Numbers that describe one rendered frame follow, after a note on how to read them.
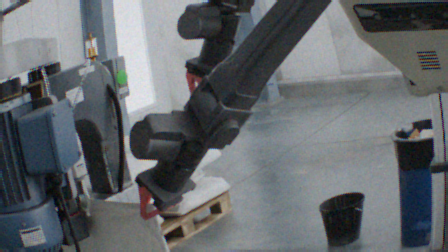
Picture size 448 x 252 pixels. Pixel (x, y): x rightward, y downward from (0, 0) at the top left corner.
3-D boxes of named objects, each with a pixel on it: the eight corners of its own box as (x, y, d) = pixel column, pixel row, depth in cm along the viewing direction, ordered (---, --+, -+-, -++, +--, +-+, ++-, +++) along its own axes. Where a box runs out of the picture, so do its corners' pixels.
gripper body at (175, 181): (131, 182, 108) (149, 149, 105) (164, 166, 117) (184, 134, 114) (160, 209, 107) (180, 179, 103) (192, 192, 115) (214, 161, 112)
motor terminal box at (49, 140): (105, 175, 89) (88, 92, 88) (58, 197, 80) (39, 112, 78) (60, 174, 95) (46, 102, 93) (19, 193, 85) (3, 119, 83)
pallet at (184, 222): (237, 209, 492) (233, 191, 490) (142, 266, 389) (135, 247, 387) (144, 208, 537) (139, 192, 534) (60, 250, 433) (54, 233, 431)
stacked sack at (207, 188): (235, 192, 494) (231, 171, 491) (185, 222, 438) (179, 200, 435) (185, 193, 516) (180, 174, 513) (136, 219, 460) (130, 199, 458)
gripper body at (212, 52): (182, 69, 127) (193, 33, 124) (207, 60, 136) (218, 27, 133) (213, 82, 125) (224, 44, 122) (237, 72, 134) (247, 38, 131)
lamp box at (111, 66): (130, 95, 139) (124, 54, 138) (118, 100, 135) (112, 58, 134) (106, 100, 143) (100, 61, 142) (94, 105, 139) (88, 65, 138)
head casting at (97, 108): (136, 184, 138) (110, 44, 134) (70, 216, 118) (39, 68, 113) (54, 182, 154) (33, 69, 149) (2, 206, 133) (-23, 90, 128)
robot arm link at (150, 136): (245, 127, 101) (220, 83, 106) (181, 121, 93) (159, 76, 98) (201, 180, 107) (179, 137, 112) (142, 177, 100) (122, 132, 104)
